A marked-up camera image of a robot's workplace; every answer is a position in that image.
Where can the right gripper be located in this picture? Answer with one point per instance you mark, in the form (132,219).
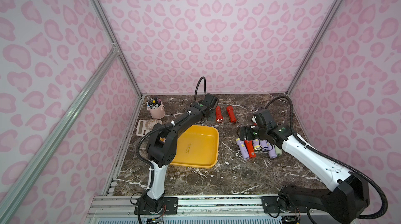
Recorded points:
(250,131)

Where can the purple flashlight front left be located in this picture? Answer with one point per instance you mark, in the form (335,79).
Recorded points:
(243,149)

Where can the purple flashlight yellow head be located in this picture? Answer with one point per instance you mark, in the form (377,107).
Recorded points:
(256,145)

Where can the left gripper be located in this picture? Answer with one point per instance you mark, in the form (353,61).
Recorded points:
(211,113)

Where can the pale green flashlight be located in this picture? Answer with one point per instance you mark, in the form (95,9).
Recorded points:
(278,151)

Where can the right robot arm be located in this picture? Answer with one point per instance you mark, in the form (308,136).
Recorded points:
(346,194)

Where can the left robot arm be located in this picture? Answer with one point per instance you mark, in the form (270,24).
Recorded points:
(157,149)

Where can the pink pen cup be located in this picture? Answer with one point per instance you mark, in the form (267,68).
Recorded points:
(156,108)

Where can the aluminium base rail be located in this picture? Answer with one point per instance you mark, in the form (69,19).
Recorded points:
(205,209)

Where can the purple flashlight middle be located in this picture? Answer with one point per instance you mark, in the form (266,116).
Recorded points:
(264,145)

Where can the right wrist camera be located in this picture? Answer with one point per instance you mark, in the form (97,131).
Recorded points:
(264,119)

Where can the red flashlight front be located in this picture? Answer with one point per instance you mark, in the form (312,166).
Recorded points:
(250,148)

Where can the yellow plastic tray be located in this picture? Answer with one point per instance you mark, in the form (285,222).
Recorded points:
(197,147)

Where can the purple flashlight right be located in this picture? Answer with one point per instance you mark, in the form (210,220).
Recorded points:
(271,151)

